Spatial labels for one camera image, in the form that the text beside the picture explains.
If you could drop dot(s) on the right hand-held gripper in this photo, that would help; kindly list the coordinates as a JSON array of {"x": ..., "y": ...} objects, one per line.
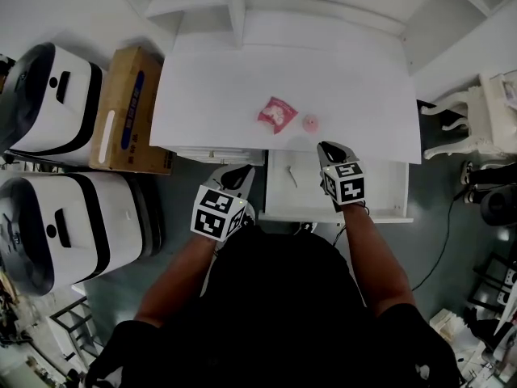
[{"x": 345, "y": 184}]

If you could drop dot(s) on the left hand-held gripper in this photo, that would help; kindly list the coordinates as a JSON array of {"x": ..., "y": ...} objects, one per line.
[{"x": 212, "y": 216}]

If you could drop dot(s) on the small pink round object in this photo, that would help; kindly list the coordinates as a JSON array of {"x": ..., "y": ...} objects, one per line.
[{"x": 310, "y": 123}]

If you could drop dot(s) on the small metal pin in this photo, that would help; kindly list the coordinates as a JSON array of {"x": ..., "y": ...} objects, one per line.
[{"x": 291, "y": 175}]

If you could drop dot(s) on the large white drawer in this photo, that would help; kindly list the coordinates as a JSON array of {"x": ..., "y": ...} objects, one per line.
[{"x": 303, "y": 200}]

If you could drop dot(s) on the pink packet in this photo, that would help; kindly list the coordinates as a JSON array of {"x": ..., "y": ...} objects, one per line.
[{"x": 276, "y": 113}]

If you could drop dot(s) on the person's right forearm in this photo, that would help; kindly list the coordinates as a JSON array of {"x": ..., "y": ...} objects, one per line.
[{"x": 375, "y": 257}]

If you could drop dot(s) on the person's left forearm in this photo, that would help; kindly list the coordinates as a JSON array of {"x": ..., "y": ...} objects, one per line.
[{"x": 177, "y": 281}]

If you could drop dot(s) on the small white drawer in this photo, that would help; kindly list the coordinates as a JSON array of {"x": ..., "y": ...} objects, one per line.
[{"x": 218, "y": 155}]

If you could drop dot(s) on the white desk with drawers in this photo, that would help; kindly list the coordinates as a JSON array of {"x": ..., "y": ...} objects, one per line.
[{"x": 282, "y": 79}]

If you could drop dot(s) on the person's left shoe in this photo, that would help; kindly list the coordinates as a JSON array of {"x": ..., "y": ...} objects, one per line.
[{"x": 248, "y": 214}]

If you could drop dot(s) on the person's shoe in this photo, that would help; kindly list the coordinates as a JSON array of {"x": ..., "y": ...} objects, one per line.
[
  {"x": 307, "y": 228},
  {"x": 248, "y": 214}
]

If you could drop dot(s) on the person's right shoe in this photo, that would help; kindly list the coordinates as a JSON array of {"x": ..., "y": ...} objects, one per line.
[{"x": 307, "y": 228}]

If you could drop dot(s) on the brown cardboard box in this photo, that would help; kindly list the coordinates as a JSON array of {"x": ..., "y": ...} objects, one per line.
[{"x": 121, "y": 111}]

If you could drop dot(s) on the person's black clothing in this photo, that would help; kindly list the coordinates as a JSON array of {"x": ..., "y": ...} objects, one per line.
[{"x": 282, "y": 309}]

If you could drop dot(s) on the large white black robot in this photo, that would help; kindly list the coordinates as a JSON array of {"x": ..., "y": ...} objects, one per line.
[{"x": 97, "y": 224}]

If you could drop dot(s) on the ornate cream vanity table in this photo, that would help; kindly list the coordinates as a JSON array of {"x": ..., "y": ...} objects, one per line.
[{"x": 493, "y": 115}]

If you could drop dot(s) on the small white black robot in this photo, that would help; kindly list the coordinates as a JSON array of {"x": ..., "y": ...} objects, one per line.
[{"x": 60, "y": 111}]

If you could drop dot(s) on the beige wooden box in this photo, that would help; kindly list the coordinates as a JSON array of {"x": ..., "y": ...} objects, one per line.
[{"x": 446, "y": 323}]

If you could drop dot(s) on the black metal rack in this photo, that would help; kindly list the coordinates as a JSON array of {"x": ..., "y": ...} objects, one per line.
[{"x": 497, "y": 285}]

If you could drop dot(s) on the black metal frame table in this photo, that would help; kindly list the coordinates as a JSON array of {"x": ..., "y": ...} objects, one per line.
[{"x": 72, "y": 326}]

